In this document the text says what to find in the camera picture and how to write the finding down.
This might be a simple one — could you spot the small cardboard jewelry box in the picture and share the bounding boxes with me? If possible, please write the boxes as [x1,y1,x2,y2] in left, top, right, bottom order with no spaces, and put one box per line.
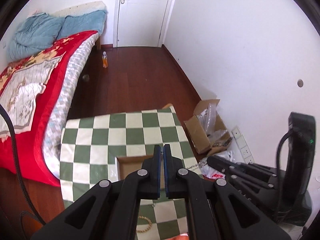
[116,155,152,180]

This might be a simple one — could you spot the white red plastic bag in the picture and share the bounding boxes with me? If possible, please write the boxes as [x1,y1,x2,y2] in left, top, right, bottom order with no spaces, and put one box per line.
[199,151,235,180]

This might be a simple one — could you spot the white power strip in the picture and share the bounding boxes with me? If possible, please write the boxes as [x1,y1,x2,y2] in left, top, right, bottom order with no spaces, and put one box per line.
[232,126,254,164]

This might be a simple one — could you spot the open brown cardboard box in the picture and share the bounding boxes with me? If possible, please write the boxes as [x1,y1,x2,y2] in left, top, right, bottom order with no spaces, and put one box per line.
[184,99,232,155]

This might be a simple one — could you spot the green white checkered tablecloth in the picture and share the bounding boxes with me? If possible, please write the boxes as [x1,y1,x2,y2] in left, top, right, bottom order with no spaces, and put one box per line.
[60,106,197,239]

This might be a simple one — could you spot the quilted white mattress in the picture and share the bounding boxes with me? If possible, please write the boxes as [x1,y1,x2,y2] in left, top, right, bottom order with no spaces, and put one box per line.
[42,33,100,179]

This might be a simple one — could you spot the small round floor object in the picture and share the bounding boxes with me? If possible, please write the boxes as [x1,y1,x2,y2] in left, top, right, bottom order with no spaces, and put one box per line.
[82,74,89,82]

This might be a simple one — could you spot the red patterned bedspread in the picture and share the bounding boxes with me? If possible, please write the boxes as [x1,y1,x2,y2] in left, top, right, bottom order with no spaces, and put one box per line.
[1,30,98,187]

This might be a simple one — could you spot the orange drink bottle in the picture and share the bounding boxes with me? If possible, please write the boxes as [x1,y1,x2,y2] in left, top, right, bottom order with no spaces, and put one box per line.
[102,51,108,68]

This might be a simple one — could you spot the white door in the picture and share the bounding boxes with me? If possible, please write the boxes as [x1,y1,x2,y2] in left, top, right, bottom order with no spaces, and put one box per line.
[113,0,175,47]

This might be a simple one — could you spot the blue pillow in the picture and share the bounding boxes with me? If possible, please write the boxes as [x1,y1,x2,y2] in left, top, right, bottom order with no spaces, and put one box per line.
[56,10,107,40]

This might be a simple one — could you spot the blue duvet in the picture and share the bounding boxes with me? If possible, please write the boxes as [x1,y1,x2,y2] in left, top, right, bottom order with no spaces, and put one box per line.
[7,13,65,62]

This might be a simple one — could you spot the wooden bead bracelet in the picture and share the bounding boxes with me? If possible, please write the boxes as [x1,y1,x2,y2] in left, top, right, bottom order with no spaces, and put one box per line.
[135,214,153,234]

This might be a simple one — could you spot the black cable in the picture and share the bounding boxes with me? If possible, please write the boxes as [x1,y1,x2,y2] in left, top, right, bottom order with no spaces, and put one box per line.
[0,104,47,240]

